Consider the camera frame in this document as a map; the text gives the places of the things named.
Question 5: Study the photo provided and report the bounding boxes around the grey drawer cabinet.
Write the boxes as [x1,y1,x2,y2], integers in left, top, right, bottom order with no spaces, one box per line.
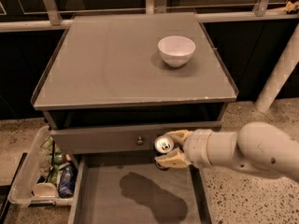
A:
[30,12,240,156]

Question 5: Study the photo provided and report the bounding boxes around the blue pepsi can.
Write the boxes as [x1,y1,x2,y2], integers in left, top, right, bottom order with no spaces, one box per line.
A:
[153,134,175,157]

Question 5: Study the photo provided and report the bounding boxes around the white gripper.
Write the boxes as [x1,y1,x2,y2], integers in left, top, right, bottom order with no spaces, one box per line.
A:
[155,129,213,168]

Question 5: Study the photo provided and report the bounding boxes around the green snack packets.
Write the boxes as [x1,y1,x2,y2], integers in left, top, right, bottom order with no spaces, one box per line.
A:
[38,136,66,185]

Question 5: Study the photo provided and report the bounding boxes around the round metal drawer knob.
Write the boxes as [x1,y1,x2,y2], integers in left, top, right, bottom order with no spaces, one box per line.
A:
[136,136,144,146]

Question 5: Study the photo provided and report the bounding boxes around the metal railing frame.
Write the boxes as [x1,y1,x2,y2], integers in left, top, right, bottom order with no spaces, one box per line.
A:
[0,0,299,33]

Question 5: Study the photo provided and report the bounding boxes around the clear plastic storage bin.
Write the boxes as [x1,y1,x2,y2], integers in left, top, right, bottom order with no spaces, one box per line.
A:
[8,126,73,206]

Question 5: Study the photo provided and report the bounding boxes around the open grey middle drawer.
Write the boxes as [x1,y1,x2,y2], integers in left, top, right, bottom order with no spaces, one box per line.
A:
[68,150,215,224]

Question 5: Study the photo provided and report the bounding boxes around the grey top drawer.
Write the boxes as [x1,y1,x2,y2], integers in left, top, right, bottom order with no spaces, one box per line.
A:
[50,121,221,154]

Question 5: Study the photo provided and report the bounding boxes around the white ceramic bowl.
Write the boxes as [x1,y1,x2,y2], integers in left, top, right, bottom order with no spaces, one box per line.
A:
[158,35,195,67]

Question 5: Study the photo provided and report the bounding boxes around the blue snack bag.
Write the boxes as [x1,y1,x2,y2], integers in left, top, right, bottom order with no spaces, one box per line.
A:
[58,165,76,198]

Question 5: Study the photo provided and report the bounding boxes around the white cup in bin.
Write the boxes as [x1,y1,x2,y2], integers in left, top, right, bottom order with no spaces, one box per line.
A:
[32,183,59,198]

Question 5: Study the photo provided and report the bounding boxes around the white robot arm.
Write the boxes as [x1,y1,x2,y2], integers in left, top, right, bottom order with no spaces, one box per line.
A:
[154,122,299,182]

